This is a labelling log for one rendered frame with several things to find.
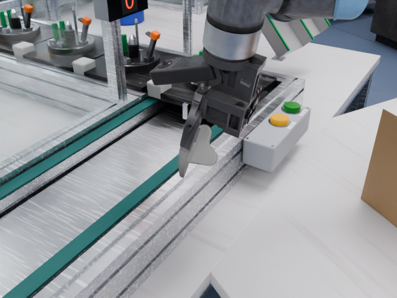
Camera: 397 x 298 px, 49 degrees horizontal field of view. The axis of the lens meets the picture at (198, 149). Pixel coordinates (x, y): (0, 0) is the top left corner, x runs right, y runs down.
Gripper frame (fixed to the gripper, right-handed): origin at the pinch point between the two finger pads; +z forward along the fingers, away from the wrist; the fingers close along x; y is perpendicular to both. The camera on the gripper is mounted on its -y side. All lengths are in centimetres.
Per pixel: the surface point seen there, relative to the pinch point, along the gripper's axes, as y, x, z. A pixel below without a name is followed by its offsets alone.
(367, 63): 21, 96, 24
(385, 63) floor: 39, 330, 137
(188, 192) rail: 1.0, -4.5, 6.2
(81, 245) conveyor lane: -7.9, -22.0, 6.6
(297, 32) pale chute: -1, 69, 8
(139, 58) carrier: -35, 38, 15
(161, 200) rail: -2.0, -8.3, 6.4
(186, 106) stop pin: -12.8, 23.0, 11.5
